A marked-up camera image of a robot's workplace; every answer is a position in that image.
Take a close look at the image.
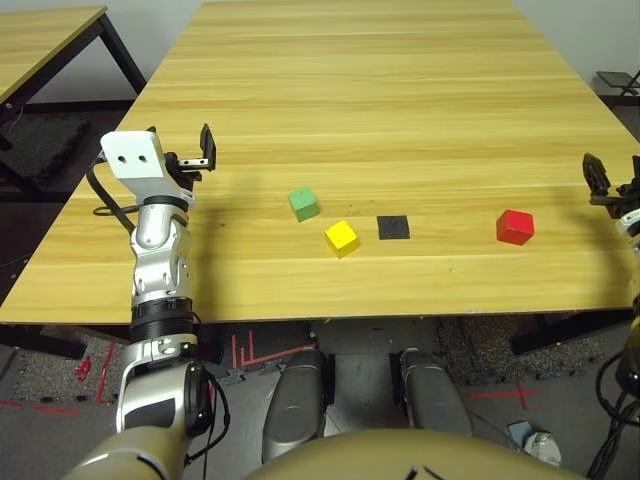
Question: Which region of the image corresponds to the bluish square floor plate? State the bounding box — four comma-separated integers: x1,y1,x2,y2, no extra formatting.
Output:
507,418,532,447

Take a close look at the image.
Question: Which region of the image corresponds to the white shoe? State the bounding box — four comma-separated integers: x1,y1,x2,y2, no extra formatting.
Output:
523,430,564,469

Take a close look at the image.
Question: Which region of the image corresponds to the black foam floor mat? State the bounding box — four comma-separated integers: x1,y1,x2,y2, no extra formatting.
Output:
0,112,91,184

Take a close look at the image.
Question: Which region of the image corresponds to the red wooden block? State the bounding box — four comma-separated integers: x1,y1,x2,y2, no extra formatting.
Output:
495,209,536,247

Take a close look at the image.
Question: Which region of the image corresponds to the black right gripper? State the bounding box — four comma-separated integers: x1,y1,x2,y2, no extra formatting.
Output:
582,152,640,219

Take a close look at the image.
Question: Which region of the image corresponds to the grey robot leg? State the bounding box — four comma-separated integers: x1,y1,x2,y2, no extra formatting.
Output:
399,347,474,439
260,347,326,464

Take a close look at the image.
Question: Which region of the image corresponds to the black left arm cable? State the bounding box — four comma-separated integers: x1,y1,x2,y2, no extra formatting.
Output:
85,162,231,480

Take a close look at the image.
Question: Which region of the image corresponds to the tan robot torso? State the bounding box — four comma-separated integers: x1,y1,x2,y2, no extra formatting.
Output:
244,427,591,480

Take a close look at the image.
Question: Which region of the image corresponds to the grey robot right leg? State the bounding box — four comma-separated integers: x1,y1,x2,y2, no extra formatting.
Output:
399,347,474,439

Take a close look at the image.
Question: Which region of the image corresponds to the black square tape marker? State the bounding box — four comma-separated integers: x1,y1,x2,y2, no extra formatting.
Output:
376,215,412,241

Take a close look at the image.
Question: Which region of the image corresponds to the green wooden block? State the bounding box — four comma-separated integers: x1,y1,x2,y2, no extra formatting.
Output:
288,187,320,223

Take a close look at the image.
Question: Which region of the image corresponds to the black hanging cable bundle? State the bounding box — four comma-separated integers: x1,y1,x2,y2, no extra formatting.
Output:
587,349,640,480

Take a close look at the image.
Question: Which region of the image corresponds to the wooden side table black frame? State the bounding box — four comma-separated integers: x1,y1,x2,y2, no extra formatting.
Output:
0,5,149,151

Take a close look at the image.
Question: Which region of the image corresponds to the black table frame beam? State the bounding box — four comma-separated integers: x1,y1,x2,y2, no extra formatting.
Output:
508,309,635,356

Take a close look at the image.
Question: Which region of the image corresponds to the yellow wooden block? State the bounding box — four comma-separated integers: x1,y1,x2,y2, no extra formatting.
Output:
323,220,361,260

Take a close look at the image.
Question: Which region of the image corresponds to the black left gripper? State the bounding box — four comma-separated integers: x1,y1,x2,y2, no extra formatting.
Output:
144,123,219,194

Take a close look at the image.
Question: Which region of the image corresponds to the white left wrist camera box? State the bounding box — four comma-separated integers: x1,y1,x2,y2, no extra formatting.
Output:
99,130,196,211

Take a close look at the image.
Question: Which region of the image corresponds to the grey robot left leg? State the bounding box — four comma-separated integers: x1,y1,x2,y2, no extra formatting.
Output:
260,347,326,464

